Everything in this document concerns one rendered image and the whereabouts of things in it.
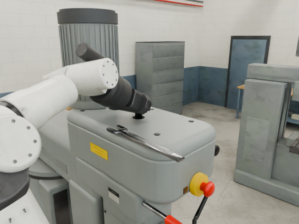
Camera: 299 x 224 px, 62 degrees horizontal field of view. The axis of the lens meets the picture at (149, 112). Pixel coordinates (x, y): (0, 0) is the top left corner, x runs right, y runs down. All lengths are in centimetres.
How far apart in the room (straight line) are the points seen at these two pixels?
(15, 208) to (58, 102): 19
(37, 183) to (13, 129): 89
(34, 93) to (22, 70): 456
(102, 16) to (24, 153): 57
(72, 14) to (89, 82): 35
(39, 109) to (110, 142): 29
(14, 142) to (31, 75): 471
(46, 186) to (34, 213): 79
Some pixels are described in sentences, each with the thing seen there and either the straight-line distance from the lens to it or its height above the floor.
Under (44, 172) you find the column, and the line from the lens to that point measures 120.
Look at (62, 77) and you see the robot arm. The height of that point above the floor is 205.
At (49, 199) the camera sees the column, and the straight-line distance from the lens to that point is 117.
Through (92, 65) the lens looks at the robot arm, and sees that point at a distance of 53.
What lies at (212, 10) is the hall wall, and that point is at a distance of 827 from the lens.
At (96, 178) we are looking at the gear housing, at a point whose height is 170.
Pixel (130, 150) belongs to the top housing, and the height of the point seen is 186.
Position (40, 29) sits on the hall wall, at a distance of 511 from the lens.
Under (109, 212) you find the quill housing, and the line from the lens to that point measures 89.
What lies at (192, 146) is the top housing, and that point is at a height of 187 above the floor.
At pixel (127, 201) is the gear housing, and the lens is 73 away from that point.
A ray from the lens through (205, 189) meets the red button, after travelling 65.
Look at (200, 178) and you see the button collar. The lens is 66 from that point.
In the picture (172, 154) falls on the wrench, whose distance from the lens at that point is 51.
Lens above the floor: 213
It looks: 17 degrees down
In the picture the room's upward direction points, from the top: straight up
